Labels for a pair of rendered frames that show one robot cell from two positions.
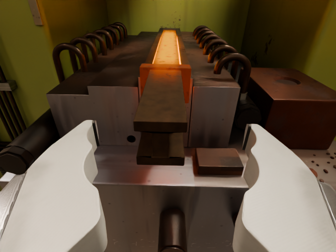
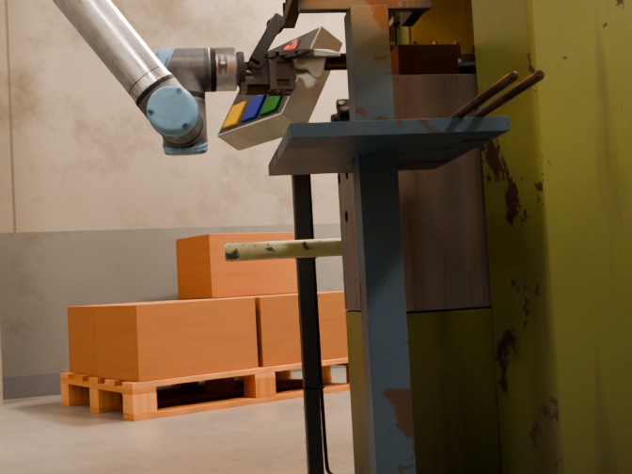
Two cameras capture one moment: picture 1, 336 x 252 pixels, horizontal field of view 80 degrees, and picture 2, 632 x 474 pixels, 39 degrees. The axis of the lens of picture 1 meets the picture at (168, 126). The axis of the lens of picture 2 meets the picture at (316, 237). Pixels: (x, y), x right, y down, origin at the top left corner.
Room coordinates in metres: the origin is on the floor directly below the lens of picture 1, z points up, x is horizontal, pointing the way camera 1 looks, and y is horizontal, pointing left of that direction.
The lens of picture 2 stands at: (-0.28, -1.83, 0.53)
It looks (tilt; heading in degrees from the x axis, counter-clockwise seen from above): 3 degrees up; 80
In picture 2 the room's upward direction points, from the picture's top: 3 degrees counter-clockwise
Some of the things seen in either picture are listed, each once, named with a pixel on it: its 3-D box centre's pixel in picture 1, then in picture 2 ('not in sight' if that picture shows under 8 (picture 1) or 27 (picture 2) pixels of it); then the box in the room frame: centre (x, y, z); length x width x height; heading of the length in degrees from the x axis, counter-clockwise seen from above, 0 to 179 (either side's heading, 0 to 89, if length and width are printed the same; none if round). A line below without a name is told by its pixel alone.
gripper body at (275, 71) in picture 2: not in sight; (266, 71); (-0.04, 0.00, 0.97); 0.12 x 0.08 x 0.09; 0
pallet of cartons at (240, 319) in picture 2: not in sight; (215, 313); (0.01, 2.71, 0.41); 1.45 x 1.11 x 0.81; 14
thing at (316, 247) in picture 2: not in sight; (312, 247); (0.11, 0.37, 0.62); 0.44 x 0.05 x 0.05; 0
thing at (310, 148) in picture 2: not in sight; (373, 150); (0.06, -0.48, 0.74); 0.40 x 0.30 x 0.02; 87
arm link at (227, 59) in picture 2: not in sight; (227, 69); (-0.12, 0.00, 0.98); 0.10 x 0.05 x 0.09; 90
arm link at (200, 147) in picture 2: not in sight; (183, 124); (-0.21, -0.01, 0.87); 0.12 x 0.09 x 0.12; 81
